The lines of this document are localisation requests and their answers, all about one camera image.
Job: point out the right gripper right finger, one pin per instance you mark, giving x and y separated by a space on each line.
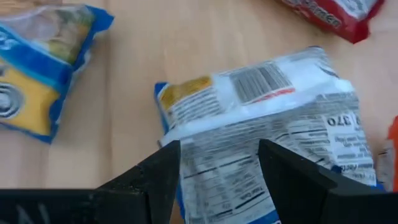
311 193

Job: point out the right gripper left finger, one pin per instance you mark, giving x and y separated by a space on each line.
93 205

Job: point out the blue soy sauce ramen pack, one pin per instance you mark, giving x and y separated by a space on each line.
34 93
248 124

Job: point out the orange chicken ramen pack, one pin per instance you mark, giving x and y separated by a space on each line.
393 149

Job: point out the red Maruchan ramen pack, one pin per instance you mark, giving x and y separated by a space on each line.
335 15

